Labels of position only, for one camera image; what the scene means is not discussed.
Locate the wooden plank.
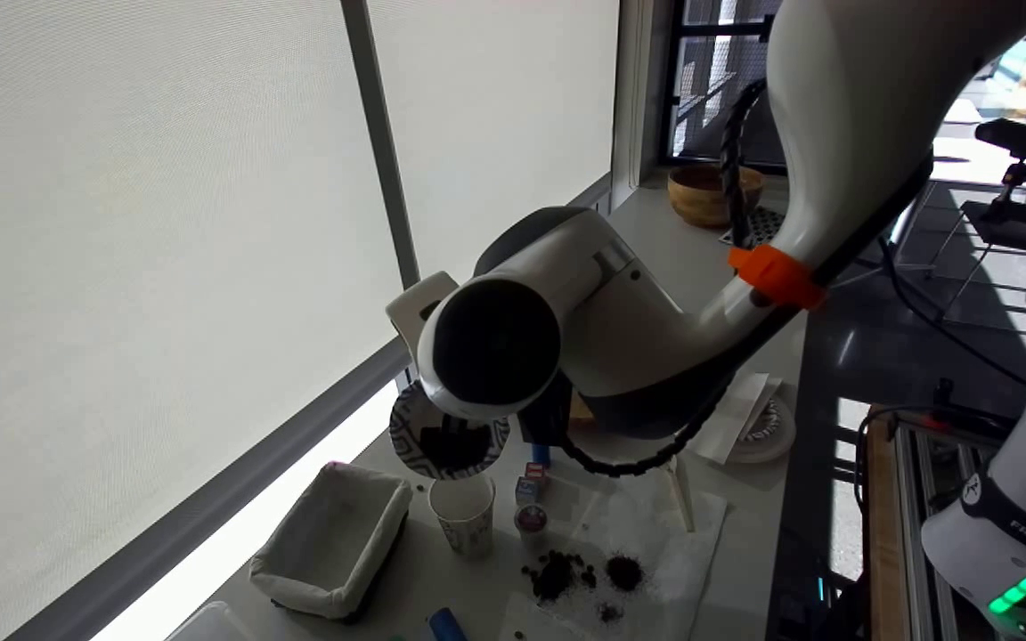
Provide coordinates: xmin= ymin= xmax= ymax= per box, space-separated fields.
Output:
xmin=863 ymin=405 xmax=911 ymax=641

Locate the spilled beans pile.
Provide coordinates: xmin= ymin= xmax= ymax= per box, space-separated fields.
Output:
xmin=520 ymin=545 xmax=598 ymax=607

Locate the orange cable strap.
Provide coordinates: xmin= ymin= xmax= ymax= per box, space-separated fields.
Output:
xmin=724 ymin=242 xmax=830 ymax=312

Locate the folded white napkin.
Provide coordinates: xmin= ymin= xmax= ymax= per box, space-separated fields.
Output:
xmin=693 ymin=370 xmax=773 ymax=466

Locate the white paper towel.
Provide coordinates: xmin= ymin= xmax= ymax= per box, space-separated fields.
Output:
xmin=500 ymin=456 xmax=737 ymax=641

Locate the dark bean clump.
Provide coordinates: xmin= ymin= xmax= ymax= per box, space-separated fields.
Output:
xmin=603 ymin=553 xmax=647 ymax=596

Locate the thin black cable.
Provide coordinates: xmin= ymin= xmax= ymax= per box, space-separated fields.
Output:
xmin=885 ymin=198 xmax=1026 ymax=385

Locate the white roller blind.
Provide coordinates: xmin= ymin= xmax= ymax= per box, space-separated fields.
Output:
xmin=0 ymin=0 xmax=417 ymax=641
xmin=367 ymin=0 xmax=623 ymax=288

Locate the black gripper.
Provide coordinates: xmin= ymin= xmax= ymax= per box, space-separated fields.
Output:
xmin=512 ymin=373 xmax=577 ymax=449

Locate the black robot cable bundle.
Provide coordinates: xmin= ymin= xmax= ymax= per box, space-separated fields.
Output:
xmin=553 ymin=318 xmax=778 ymax=482

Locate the grey rectangular food tray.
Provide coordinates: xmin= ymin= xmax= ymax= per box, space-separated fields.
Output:
xmin=248 ymin=461 xmax=417 ymax=622

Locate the white patterned paper cup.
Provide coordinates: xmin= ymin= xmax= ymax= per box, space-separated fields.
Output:
xmin=429 ymin=472 xmax=500 ymax=563

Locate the tiny clear cup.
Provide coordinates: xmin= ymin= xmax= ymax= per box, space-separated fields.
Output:
xmin=512 ymin=502 xmax=547 ymax=542

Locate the patterned paper bowl with beans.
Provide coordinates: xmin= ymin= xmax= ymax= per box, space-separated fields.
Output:
xmin=386 ymin=382 xmax=512 ymax=485

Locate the grey window mullion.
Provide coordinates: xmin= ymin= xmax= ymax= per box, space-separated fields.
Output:
xmin=339 ymin=0 xmax=438 ymax=405

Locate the wooden bowl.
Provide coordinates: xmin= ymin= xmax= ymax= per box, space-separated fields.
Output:
xmin=667 ymin=157 xmax=771 ymax=231

